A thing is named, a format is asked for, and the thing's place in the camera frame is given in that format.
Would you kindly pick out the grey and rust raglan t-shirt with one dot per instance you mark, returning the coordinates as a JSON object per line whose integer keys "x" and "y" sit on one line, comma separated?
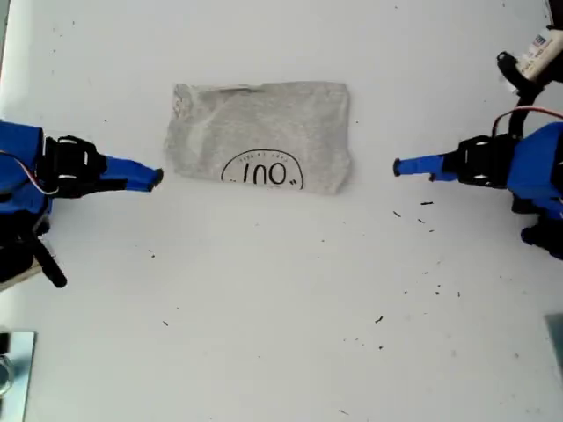
{"x": 264, "y": 127}

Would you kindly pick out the black clamp piece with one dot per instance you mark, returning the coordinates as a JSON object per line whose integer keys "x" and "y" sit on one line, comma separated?
{"x": 3, "y": 343}

